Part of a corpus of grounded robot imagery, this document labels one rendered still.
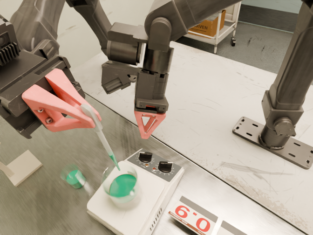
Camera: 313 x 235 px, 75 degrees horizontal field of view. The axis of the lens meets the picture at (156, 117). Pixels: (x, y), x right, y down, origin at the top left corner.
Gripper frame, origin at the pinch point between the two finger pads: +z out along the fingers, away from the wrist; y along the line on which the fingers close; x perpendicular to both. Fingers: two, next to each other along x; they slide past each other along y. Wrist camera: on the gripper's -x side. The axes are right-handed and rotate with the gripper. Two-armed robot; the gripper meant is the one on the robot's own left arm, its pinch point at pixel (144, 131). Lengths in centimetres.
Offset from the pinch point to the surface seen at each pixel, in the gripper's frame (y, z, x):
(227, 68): -34.3, -13.8, 32.2
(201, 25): -201, -36, 69
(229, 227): 14.7, 12.3, 19.3
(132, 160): 1.7, 7.1, -2.0
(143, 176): 8.2, 6.2, 0.4
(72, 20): -140, -17, -53
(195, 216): 12.5, 12.2, 12.3
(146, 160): 1.9, 6.7, 1.3
